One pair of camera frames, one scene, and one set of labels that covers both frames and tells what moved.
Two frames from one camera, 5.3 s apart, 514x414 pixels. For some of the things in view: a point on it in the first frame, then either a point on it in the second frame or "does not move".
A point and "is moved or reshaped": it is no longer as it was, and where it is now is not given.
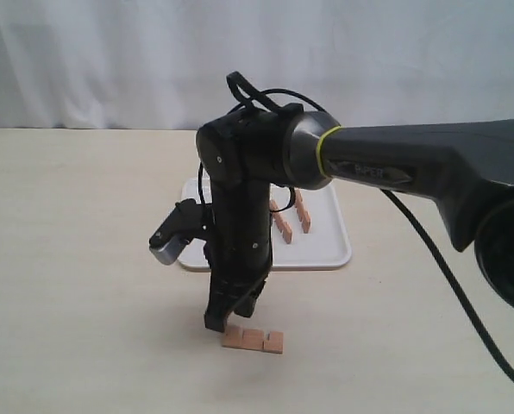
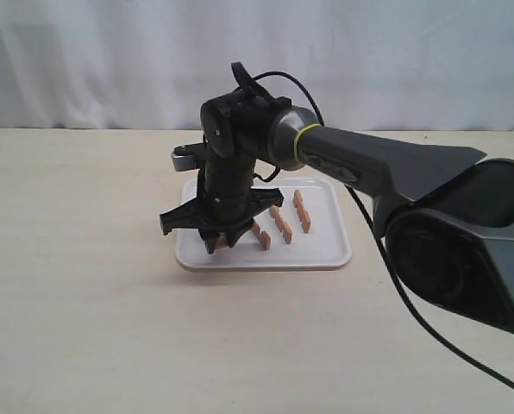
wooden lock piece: x=281 y=222 does not move
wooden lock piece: x=302 y=212 does not move
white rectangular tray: x=312 y=233 does not move
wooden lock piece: x=253 y=339 is moved or reshaped
